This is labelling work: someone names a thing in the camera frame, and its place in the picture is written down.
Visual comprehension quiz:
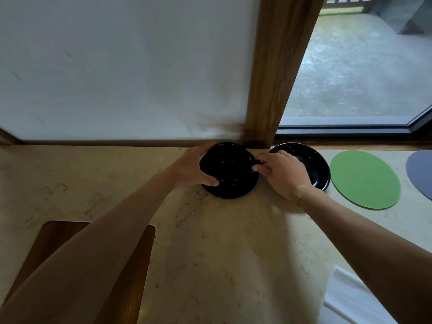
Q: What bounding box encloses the person's left hand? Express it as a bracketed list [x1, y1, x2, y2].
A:
[166, 142, 220, 191]

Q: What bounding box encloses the person's right hand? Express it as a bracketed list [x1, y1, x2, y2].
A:
[251, 150, 315, 202]

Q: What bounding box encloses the black cup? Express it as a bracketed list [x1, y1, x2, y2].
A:
[199, 142, 263, 187]

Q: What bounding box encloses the person's left forearm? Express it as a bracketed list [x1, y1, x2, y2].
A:
[0, 168, 179, 324]

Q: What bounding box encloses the person's right forearm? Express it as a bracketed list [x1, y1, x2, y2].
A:
[298, 188, 432, 324]

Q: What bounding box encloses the black saucer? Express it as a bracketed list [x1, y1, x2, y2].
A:
[269, 142, 331, 192]
[201, 172, 260, 200]

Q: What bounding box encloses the beige adhesive bandage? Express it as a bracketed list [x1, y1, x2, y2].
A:
[293, 184, 312, 200]

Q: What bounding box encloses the brown wooden sill strip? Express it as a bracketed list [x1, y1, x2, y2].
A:
[0, 127, 432, 151]

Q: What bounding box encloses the green round placemat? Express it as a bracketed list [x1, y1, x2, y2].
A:
[329, 150, 401, 210]

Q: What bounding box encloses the brown wooden chair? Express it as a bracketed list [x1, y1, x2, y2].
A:
[0, 220, 156, 324]

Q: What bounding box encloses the blue-grey round placemat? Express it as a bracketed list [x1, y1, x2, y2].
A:
[405, 150, 432, 201]

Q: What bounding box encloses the dark window frame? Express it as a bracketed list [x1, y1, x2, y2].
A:
[276, 104, 432, 136]

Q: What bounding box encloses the brown wooden post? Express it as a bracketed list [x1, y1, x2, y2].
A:
[242, 0, 326, 149]

